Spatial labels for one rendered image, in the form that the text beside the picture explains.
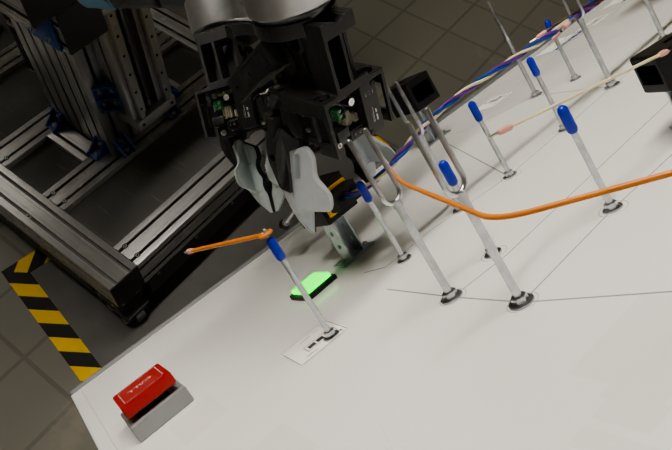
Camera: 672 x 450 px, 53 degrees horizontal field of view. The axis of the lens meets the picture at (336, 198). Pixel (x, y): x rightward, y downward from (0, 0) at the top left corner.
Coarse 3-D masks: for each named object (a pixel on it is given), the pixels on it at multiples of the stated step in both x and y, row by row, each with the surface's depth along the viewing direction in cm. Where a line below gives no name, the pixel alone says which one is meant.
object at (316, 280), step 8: (320, 272) 70; (328, 272) 69; (304, 280) 71; (312, 280) 69; (320, 280) 68; (328, 280) 68; (296, 288) 70; (312, 288) 68; (320, 288) 68; (296, 296) 69; (312, 296) 67
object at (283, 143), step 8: (272, 120) 60; (280, 120) 60; (272, 128) 60; (280, 128) 60; (272, 136) 60; (280, 136) 60; (288, 136) 60; (272, 144) 60; (280, 144) 60; (288, 144) 61; (296, 144) 61; (272, 152) 61; (280, 152) 60; (288, 152) 61; (272, 160) 61; (280, 160) 61; (288, 160) 61; (272, 168) 62; (280, 168) 62; (288, 168) 61; (280, 176) 62; (288, 176) 62; (280, 184) 63; (288, 184) 62
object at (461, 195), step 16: (416, 144) 41; (448, 144) 42; (432, 160) 42; (464, 176) 42; (448, 192) 42; (464, 192) 42; (480, 224) 43; (496, 256) 43; (512, 288) 44; (512, 304) 44; (528, 304) 43
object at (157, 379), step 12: (156, 372) 61; (168, 372) 60; (132, 384) 62; (144, 384) 60; (156, 384) 59; (168, 384) 60; (120, 396) 61; (132, 396) 59; (144, 396) 59; (156, 396) 59; (120, 408) 58; (132, 408) 58; (144, 408) 59
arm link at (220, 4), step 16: (192, 0) 75; (208, 0) 75; (224, 0) 75; (240, 0) 76; (192, 16) 76; (208, 16) 75; (224, 16) 75; (240, 16) 76; (192, 32) 77; (208, 32) 76
